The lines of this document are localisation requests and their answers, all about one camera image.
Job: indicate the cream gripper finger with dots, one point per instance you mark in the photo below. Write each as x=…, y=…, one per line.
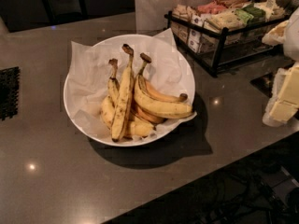
x=284, y=103

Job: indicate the long spotted yellow banana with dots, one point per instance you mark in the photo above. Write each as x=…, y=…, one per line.
x=123, y=105

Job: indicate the front curved yellow banana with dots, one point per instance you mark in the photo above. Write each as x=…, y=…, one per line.
x=163, y=109

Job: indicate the curved yellow banana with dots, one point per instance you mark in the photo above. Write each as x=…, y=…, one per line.
x=163, y=109
x=164, y=97

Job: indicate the orange banana underneath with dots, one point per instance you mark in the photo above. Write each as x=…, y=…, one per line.
x=145, y=115

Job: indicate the rear curved yellow banana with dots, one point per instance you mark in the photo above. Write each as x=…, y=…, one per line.
x=164, y=97

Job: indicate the bottom yellow banana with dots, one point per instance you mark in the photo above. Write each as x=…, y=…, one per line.
x=135, y=127

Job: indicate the white round bowl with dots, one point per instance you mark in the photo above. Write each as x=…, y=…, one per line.
x=81, y=128

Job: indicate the small left yellow banana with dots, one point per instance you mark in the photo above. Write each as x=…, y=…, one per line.
x=113, y=84

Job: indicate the dark patterned mat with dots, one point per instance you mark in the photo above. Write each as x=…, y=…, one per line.
x=264, y=84

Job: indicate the green tea packets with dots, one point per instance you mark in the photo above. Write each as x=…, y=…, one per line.
x=250, y=14

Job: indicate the pink sweetener packets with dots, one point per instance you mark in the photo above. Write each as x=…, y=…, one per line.
x=211, y=8

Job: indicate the white paper liner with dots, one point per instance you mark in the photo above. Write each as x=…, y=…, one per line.
x=90, y=69

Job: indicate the dark water dispenser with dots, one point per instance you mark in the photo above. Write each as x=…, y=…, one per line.
x=65, y=11

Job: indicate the black mesh grid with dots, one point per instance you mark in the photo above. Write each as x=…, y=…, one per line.
x=9, y=92

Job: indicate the black wire condiment rack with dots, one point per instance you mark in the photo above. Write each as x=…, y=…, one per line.
x=224, y=57

